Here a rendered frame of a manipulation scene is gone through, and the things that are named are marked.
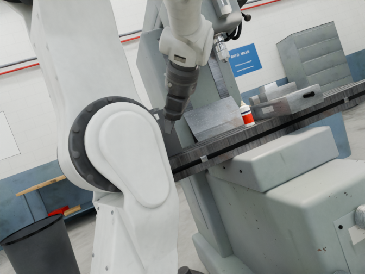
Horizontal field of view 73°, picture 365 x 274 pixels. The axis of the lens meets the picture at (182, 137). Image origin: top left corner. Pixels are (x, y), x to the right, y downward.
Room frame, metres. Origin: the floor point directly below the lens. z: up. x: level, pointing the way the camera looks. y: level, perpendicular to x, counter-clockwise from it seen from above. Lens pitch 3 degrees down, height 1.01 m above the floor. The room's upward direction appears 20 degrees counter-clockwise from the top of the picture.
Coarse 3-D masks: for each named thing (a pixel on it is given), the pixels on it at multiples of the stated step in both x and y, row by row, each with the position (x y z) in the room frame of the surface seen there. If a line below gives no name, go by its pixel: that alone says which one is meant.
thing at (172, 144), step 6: (156, 108) 0.98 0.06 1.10; (156, 114) 0.95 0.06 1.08; (162, 114) 0.96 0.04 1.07; (162, 120) 0.96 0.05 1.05; (162, 126) 0.95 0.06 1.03; (174, 132) 0.97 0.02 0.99; (168, 138) 0.96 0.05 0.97; (174, 138) 0.97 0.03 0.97; (168, 144) 0.95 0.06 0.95; (174, 144) 0.96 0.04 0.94; (180, 144) 0.97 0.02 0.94; (168, 150) 0.95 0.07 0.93; (174, 150) 0.96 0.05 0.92; (180, 150) 0.97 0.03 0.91; (168, 156) 0.95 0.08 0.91
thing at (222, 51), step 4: (216, 48) 1.06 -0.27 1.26; (220, 48) 1.05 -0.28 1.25; (224, 48) 1.05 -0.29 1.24; (220, 52) 1.05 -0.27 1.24; (224, 52) 1.04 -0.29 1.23; (228, 52) 1.06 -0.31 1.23; (220, 56) 1.05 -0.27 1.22; (224, 56) 1.04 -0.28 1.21; (228, 56) 1.05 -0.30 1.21; (220, 60) 1.06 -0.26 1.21
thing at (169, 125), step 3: (165, 120) 0.72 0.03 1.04; (168, 120) 0.71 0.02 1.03; (165, 123) 0.73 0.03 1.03; (168, 123) 0.73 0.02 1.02; (171, 123) 0.72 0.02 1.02; (174, 123) 0.73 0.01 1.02; (165, 126) 0.74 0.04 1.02; (168, 126) 0.74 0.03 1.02; (171, 126) 0.73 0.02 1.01; (165, 129) 0.75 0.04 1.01; (168, 129) 0.74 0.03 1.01; (171, 129) 0.74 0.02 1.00; (165, 132) 0.76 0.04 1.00; (168, 132) 0.75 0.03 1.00; (171, 132) 0.75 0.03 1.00
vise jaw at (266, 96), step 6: (288, 84) 1.03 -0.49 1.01; (294, 84) 1.03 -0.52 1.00; (270, 90) 1.01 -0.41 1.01; (276, 90) 1.02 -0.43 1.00; (282, 90) 1.02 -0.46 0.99; (288, 90) 1.03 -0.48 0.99; (294, 90) 1.03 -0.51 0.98; (258, 96) 1.06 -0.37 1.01; (264, 96) 1.02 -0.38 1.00; (270, 96) 1.01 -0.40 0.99; (276, 96) 1.01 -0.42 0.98
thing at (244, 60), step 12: (240, 48) 5.79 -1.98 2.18; (252, 48) 5.86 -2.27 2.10; (240, 60) 5.77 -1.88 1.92; (252, 60) 5.84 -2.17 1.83; (240, 72) 5.75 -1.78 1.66; (0, 120) 4.58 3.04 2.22; (0, 132) 4.57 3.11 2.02; (0, 144) 4.55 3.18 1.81; (12, 144) 4.59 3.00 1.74; (0, 156) 4.53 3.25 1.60; (12, 156) 4.58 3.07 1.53
